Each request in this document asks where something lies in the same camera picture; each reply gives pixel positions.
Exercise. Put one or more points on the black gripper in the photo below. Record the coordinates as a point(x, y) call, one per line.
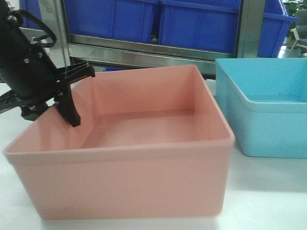
point(33, 79)

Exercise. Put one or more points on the pink plastic box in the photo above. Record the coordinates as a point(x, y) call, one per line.
point(151, 143)

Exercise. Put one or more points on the light blue plastic box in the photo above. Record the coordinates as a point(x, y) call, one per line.
point(265, 103)

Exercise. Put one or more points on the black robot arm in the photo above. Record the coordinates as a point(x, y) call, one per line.
point(10, 17)

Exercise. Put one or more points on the blue storage bin left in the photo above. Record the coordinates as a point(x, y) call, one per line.
point(127, 20)

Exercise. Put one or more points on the blue storage bin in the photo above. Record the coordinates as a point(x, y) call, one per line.
point(199, 24)
point(275, 26)
point(127, 20)

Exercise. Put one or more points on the blue storage bin far right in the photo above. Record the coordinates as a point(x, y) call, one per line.
point(275, 26)

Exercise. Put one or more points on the grey office chair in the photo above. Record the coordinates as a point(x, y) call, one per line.
point(298, 34)

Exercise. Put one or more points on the metal shelf rack frame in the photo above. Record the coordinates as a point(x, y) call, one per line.
point(72, 48)

